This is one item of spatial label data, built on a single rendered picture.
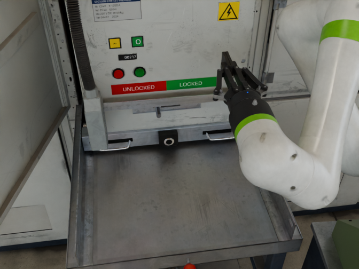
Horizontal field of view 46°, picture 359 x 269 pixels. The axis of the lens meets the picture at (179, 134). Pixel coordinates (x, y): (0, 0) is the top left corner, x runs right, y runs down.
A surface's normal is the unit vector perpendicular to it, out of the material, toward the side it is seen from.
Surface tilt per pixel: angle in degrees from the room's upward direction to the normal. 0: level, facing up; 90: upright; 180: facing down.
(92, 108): 61
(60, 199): 90
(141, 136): 90
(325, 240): 0
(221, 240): 0
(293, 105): 90
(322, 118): 34
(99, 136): 90
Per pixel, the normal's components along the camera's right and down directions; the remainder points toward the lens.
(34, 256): 0.00, -0.75
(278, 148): 0.11, -0.40
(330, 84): -0.44, -0.31
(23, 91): 0.99, 0.11
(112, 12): 0.15, 0.66
